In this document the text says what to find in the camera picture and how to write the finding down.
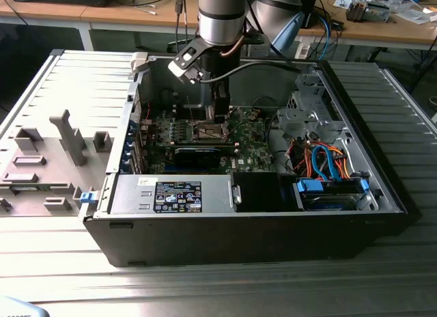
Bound CPU socket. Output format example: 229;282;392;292
193;120;229;142

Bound black RAM slots bank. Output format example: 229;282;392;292
172;105;236;122

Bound green motherboard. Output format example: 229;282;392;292
146;107;277;176

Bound black graphics card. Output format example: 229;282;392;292
172;144;237;170

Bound silver metal drive cage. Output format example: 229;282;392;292
276;72;344;140

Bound beige case latch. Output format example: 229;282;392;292
130;52;150;75

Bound black upright box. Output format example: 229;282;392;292
300;0;319;29

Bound silver power supply unit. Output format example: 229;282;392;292
108;174;236;215

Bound black open PC case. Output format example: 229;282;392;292
83;52;423;268

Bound hard disk in blue carrier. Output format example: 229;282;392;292
293;178;371;212

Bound wooden desk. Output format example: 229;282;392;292
0;0;437;52

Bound brown finned heatsink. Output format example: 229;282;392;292
346;0;369;23

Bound grey metal drive unit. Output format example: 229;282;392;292
365;2;393;23

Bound grey parts rack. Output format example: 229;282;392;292
0;108;115;217

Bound clear plastic bag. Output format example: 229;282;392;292
395;8;437;26

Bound pale grey rounded device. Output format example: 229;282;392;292
0;295;48;317

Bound black camera cable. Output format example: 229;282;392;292
196;59;303;84

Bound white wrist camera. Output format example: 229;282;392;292
167;45;202;85

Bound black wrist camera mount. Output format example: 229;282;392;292
242;29;271;58

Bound red orange thin wires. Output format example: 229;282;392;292
292;144;313;178

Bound expansion slot bracket row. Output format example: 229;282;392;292
119;91;153;176

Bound blue flat wire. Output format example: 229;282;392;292
311;144;342;183

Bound blue cable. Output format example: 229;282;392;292
319;16;339;58

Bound orange yellow wire bundle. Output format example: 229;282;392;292
333;146;353;180

